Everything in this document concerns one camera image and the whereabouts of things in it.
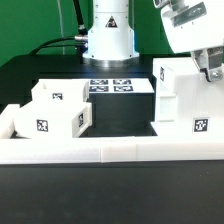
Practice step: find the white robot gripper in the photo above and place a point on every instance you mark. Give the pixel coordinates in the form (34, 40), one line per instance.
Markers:
(197, 26)

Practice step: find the white drawer cabinet frame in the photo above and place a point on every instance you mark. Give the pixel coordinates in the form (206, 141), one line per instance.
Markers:
(186, 103)

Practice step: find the white drawer box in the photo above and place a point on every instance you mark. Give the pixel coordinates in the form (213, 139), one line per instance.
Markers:
(53, 120)
(68, 90)

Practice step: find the white front drawer box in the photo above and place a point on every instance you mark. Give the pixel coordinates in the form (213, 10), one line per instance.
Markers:
(53, 120)

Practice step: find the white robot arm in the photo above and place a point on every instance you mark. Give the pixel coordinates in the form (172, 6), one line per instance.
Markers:
(110, 40)

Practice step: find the white fiducial marker sheet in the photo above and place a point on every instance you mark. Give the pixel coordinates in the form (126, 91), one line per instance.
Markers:
(129, 85)

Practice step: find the white U-shaped table fence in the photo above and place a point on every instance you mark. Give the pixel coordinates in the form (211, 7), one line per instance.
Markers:
(102, 150)

